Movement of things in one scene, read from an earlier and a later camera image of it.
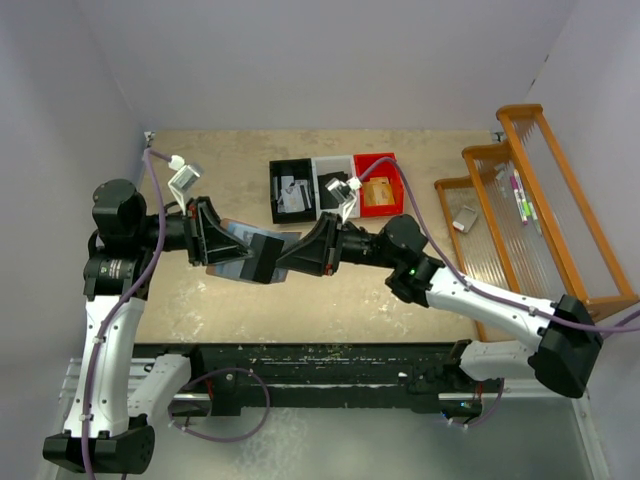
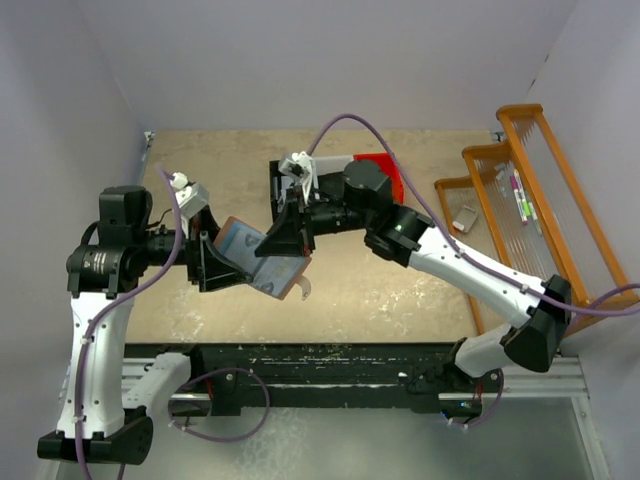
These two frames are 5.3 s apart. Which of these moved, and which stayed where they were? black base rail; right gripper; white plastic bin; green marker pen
Moved: right gripper
Stayed: white plastic bin; black base rail; green marker pen
